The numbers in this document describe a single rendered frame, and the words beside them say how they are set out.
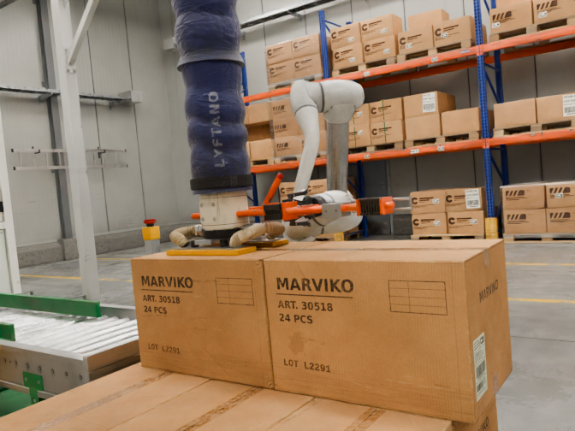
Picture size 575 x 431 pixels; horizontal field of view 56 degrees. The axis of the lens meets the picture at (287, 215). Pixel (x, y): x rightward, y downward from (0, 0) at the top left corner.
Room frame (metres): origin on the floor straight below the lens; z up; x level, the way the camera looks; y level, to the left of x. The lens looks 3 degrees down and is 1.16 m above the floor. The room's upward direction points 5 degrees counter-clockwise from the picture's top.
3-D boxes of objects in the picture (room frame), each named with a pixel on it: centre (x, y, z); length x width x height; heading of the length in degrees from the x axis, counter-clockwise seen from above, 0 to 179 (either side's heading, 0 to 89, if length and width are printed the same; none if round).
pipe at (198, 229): (1.96, 0.22, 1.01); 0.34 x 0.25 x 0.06; 54
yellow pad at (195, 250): (1.88, 0.28, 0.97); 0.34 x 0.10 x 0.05; 54
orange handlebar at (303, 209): (1.94, -0.01, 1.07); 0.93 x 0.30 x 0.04; 54
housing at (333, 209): (1.69, -0.15, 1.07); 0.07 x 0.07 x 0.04; 54
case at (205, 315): (1.95, 0.22, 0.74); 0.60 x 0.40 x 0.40; 55
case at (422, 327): (1.61, -0.27, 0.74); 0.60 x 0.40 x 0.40; 55
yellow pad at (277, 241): (2.04, 0.17, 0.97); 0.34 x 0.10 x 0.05; 54
